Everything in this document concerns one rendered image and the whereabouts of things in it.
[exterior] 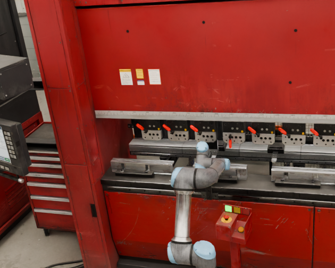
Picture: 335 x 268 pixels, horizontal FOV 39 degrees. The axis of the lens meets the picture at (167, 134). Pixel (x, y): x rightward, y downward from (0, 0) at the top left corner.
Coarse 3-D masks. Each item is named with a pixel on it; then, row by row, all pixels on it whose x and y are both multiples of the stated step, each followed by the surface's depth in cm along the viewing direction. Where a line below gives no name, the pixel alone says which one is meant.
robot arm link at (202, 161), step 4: (196, 156) 308; (200, 156) 305; (204, 156) 305; (196, 160) 306; (200, 160) 304; (204, 160) 304; (208, 160) 303; (196, 164) 305; (200, 164) 303; (204, 164) 303; (208, 164) 302; (204, 168) 303
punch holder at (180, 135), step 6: (168, 120) 338; (174, 120) 336; (180, 120) 335; (186, 120) 333; (168, 126) 340; (174, 126) 338; (180, 126) 337; (186, 126) 335; (168, 132) 342; (174, 132) 340; (180, 132) 339; (186, 132) 337; (174, 138) 342; (180, 138) 341; (186, 138) 339
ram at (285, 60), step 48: (240, 0) 289; (288, 0) 279; (96, 48) 329; (144, 48) 319; (192, 48) 309; (240, 48) 300; (288, 48) 292; (96, 96) 346; (144, 96) 335; (192, 96) 324; (240, 96) 314; (288, 96) 305
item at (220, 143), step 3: (219, 141) 366; (222, 141) 365; (219, 144) 362; (222, 144) 361; (225, 144) 364; (219, 147) 361; (222, 147) 360; (225, 147) 365; (219, 150) 362; (222, 150) 362; (213, 153) 356; (216, 153) 356; (213, 156) 352
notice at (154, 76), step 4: (148, 72) 326; (152, 72) 325; (156, 72) 324; (148, 76) 327; (152, 76) 326; (156, 76) 325; (160, 76) 324; (152, 80) 327; (156, 80) 327; (160, 80) 326; (152, 84) 329; (156, 84) 328; (160, 84) 327
